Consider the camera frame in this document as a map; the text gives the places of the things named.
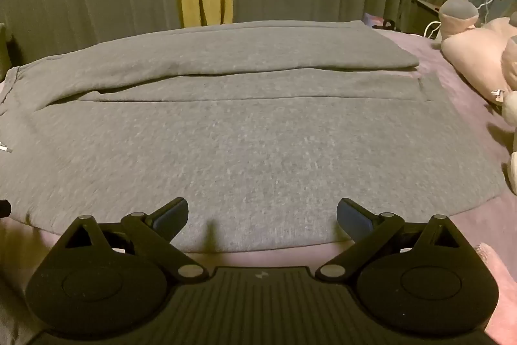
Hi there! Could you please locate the beige plush toy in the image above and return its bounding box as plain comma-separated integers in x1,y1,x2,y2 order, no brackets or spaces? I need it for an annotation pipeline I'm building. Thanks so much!
500,90,517,196

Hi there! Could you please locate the large pink plush toy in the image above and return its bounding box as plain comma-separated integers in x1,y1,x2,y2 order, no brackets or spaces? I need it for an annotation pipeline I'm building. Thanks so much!
440,17,517,104

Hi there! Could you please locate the grey capped mushroom plush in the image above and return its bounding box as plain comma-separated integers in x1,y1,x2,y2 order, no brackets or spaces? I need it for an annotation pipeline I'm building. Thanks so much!
438,0,480,43

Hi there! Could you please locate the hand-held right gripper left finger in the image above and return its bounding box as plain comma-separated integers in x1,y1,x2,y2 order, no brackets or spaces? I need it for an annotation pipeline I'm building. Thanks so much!
60,197,206,281

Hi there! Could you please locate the pink fleece blanket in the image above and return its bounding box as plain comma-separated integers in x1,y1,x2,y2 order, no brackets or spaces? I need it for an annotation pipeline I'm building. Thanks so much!
0,26,517,345

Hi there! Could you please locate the grey towel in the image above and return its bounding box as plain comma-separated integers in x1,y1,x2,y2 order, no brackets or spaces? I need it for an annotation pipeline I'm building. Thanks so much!
0,19,503,254

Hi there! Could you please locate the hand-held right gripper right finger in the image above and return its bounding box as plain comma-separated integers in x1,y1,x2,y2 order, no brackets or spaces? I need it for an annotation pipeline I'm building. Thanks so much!
315,198,461,281

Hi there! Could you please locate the white charging cable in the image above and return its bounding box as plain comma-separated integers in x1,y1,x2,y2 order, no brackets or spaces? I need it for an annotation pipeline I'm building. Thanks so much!
423,0,499,39

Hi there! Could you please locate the dark bedside table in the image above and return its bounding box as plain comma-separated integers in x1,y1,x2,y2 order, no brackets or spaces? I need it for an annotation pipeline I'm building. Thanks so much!
411,0,446,35

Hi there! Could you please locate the colourful printed item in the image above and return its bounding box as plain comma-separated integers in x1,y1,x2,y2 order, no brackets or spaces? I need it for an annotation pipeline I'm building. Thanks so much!
363,12,400,32

